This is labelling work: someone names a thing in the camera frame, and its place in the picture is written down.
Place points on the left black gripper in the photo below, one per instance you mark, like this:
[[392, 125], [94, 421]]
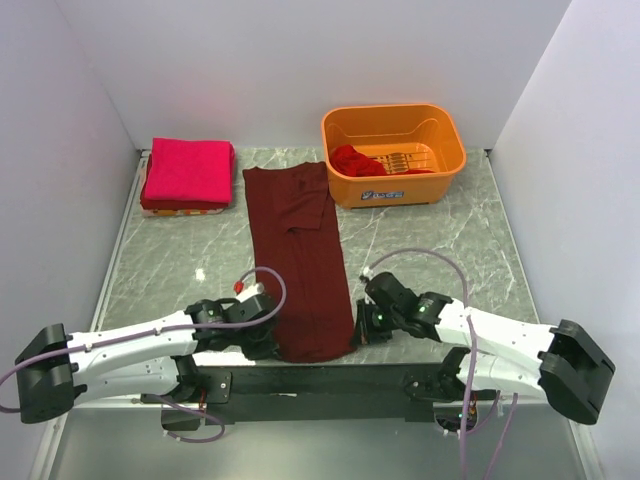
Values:
[[265, 349]]

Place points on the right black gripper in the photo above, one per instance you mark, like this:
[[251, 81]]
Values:
[[365, 333]]

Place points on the dark maroon t-shirt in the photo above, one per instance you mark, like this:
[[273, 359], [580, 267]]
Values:
[[296, 243]]

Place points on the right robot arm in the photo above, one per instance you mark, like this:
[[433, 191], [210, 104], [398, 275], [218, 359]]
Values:
[[561, 364]]

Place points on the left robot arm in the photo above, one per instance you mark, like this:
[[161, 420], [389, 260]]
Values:
[[58, 370]]

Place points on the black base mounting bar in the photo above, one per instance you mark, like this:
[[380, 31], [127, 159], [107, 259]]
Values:
[[342, 392]]

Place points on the orange plastic basket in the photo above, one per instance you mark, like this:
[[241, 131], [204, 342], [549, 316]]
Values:
[[423, 135]]

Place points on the red t-shirt in basket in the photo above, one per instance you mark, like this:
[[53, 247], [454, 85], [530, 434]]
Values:
[[350, 162]]

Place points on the folded pink t-shirt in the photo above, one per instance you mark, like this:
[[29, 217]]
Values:
[[189, 171]]

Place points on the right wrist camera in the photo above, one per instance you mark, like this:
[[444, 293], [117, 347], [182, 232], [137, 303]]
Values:
[[366, 273]]

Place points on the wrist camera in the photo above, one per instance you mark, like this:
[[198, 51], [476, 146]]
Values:
[[245, 291], [366, 273]]

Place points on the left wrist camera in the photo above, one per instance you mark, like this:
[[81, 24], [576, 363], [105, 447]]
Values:
[[245, 291]]

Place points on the aluminium frame rail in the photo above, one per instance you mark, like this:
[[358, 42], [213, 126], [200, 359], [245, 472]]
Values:
[[53, 431]]

